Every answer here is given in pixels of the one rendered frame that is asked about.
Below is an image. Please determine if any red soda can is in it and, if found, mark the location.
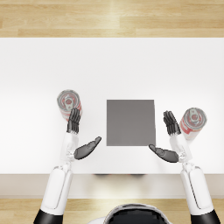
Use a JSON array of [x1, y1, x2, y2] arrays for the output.
[[178, 107, 208, 141], [56, 88, 83, 122]]

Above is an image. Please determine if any dark grey square mat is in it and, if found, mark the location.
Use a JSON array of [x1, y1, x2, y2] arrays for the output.
[[106, 99, 157, 147]]

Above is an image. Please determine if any dark round robot body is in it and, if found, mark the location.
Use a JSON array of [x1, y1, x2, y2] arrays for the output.
[[87, 203, 173, 224]]

